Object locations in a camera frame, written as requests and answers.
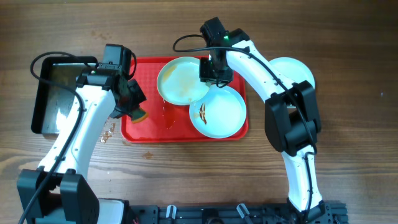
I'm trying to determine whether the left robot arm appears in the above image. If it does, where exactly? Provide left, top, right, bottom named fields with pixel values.
left=17, top=44, right=147, bottom=223

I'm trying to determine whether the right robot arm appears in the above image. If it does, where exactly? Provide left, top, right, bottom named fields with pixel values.
left=199, top=17, right=322, bottom=215

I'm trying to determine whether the red plastic tray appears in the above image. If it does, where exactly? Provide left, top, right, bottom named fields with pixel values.
left=121, top=57, right=248, bottom=143

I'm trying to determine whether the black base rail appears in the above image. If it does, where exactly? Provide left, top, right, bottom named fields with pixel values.
left=131, top=202, right=349, bottom=224

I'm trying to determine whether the light blue plate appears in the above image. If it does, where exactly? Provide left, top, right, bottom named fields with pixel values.
left=189, top=85, right=247, bottom=139
left=269, top=57, right=315, bottom=89
left=157, top=57, right=211, bottom=106

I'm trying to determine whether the black water tray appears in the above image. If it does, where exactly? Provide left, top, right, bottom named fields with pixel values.
left=31, top=56, right=98, bottom=134

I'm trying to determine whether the green orange sponge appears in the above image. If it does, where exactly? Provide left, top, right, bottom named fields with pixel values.
left=130, top=107, right=148, bottom=123

